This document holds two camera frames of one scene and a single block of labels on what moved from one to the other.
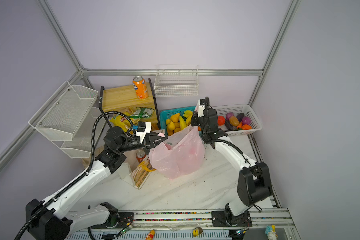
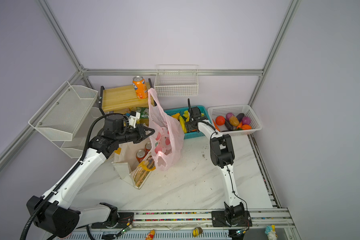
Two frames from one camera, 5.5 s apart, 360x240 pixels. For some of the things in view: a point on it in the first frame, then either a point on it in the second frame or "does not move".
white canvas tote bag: (138, 166) does not move
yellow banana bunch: (185, 120) does not move
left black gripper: (149, 142) -> (140, 130)
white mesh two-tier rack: (70, 119) does not move
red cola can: (140, 154) does not move
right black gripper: (194, 118) -> (189, 128)
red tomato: (221, 120) does not move
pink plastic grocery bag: (182, 153) -> (167, 143)
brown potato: (234, 121) does not move
